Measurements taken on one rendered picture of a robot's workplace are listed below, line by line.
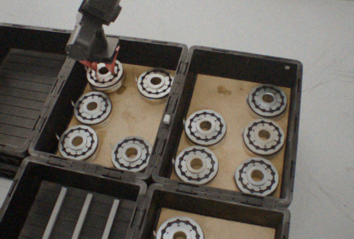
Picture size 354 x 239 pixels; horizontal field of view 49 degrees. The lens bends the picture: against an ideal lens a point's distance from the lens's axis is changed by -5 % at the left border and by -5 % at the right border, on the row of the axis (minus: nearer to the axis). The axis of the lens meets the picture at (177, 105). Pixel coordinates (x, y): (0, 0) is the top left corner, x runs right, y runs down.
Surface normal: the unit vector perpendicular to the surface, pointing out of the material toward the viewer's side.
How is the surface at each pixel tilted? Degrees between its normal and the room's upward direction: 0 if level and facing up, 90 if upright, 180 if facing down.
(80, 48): 90
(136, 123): 0
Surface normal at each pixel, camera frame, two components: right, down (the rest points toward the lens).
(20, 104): -0.06, -0.57
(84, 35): 0.48, -0.36
